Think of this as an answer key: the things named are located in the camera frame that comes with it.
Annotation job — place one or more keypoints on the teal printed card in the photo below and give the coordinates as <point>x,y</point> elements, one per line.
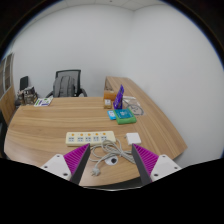
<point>123,114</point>

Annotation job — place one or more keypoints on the white charger block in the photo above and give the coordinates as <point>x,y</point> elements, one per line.
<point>133,138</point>

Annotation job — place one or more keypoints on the grey backpack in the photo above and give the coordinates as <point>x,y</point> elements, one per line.
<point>64,86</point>

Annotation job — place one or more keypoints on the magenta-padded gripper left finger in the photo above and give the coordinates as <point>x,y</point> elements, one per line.
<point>76,160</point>

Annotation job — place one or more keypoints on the small brown box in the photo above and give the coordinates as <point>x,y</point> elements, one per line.
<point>107,104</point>

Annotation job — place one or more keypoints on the green and white pamphlet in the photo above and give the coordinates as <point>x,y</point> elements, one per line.
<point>43,102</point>

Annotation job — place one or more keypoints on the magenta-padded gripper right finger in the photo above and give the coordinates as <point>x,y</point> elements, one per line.
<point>146,160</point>

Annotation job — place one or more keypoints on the wooden glass-door cabinet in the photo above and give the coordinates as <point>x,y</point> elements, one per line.
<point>7,103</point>

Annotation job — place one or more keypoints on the small black chair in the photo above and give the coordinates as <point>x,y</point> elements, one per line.
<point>23,82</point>

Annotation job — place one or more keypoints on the brown cluttered organizer box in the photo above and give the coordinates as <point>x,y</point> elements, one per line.
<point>28,96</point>

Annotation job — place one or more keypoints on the cream power strip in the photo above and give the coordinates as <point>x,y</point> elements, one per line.
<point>90,138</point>

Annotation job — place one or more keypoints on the white round table grommet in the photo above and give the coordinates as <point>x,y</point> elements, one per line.
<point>112,161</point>

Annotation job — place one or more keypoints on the orange box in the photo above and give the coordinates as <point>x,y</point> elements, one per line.
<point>109,94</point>

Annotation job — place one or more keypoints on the black mesh office chair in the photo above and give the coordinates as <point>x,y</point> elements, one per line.
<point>78,75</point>

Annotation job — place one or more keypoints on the small blue packet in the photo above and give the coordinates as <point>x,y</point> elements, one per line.
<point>111,115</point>

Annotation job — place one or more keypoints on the green folded cloth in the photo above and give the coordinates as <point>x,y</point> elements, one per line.
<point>126,121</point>

